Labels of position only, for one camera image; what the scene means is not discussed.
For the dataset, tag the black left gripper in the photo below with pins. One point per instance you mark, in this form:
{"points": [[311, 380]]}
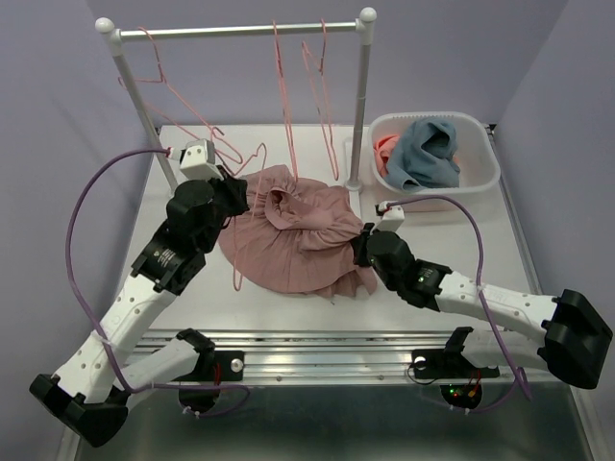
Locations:
{"points": [[236, 189]]}

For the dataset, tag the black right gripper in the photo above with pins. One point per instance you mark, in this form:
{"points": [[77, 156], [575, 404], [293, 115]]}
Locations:
{"points": [[359, 243]]}

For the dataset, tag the dusty pink dress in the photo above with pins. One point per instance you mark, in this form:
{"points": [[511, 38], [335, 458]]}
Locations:
{"points": [[295, 238]]}

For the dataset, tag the blue denim skirt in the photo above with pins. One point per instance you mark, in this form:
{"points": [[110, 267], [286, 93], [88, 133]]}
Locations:
{"points": [[424, 156]]}

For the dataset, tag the coral pink skirt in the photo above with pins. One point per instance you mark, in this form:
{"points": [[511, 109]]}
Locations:
{"points": [[383, 149]]}

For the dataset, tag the pink denim skirt hanger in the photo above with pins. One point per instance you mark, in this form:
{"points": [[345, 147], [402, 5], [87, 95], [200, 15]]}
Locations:
{"points": [[286, 109]]}

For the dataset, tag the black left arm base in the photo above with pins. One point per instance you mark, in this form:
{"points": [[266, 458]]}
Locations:
{"points": [[208, 381]]}

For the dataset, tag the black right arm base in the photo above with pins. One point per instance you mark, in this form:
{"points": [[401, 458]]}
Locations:
{"points": [[460, 380]]}

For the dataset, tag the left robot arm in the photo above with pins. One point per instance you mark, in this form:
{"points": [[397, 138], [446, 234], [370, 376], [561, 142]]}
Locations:
{"points": [[92, 393]]}

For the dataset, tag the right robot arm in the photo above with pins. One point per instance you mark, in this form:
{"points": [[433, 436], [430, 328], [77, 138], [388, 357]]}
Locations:
{"points": [[566, 335]]}

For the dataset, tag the white clothes rack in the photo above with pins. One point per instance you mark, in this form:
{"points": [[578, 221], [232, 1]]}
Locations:
{"points": [[364, 26]]}

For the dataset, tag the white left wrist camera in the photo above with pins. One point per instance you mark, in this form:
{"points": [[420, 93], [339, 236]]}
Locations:
{"points": [[196, 160]]}

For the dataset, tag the aluminium rail frame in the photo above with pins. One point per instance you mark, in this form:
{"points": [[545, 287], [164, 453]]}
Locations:
{"points": [[369, 340]]}

